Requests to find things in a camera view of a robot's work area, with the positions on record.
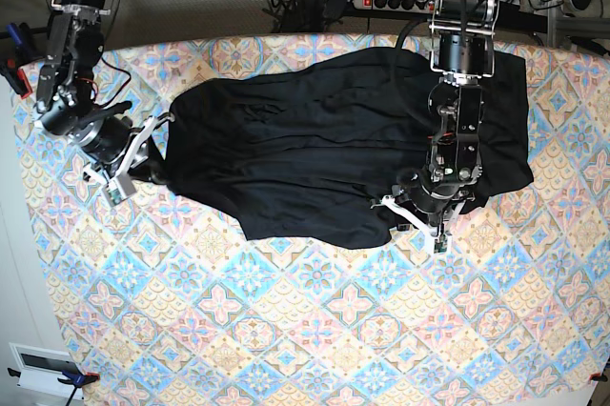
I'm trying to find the black t-shirt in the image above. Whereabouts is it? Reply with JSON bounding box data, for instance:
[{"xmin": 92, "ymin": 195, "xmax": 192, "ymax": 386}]
[{"xmin": 147, "ymin": 46, "xmax": 535, "ymax": 251}]

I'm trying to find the blue orange clamp lower left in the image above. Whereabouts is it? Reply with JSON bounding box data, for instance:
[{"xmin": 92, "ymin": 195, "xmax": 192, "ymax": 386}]
[{"xmin": 7, "ymin": 368, "xmax": 100, "ymax": 390}]

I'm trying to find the patterned tablecloth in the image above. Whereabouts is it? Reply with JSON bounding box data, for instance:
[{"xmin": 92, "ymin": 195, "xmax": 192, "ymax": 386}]
[{"xmin": 10, "ymin": 45, "xmax": 609, "ymax": 405}]

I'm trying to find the orange clamp lower right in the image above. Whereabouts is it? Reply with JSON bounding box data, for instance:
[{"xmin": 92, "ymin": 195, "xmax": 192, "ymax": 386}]
[{"xmin": 589, "ymin": 373, "xmax": 609, "ymax": 383}]

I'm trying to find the white floor vent box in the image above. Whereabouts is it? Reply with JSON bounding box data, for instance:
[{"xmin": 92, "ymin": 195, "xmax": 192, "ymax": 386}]
[{"xmin": 9, "ymin": 343, "xmax": 79, "ymax": 399}]

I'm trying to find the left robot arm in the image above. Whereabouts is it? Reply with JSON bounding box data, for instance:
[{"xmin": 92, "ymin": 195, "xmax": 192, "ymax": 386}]
[{"xmin": 383, "ymin": 0, "xmax": 533, "ymax": 232}]

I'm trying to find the white power strip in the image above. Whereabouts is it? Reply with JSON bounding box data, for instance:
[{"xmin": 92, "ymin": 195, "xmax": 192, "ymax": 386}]
[{"xmin": 352, "ymin": 0, "xmax": 435, "ymax": 15}]

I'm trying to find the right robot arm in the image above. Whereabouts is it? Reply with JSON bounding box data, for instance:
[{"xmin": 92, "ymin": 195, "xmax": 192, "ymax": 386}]
[{"xmin": 36, "ymin": 0, "xmax": 159, "ymax": 181}]

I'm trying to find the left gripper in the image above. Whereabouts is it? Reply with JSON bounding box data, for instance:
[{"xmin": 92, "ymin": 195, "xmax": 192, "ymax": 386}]
[{"xmin": 399, "ymin": 168, "xmax": 477, "ymax": 225}]

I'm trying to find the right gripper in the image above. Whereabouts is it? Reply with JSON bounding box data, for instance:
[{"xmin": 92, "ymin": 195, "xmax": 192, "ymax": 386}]
[{"xmin": 71, "ymin": 101, "xmax": 141, "ymax": 177}]

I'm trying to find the blue orange clamp upper left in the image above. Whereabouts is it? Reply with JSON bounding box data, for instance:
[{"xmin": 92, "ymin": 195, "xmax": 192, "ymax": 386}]
[{"xmin": 1, "ymin": 22, "xmax": 35, "ymax": 99}]

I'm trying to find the blue orange clamp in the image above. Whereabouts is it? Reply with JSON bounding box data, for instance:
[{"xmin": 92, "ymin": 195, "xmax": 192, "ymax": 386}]
[
  {"xmin": 7, "ymin": 368, "xmax": 100, "ymax": 390},
  {"xmin": 1, "ymin": 22, "xmax": 35, "ymax": 99}
]

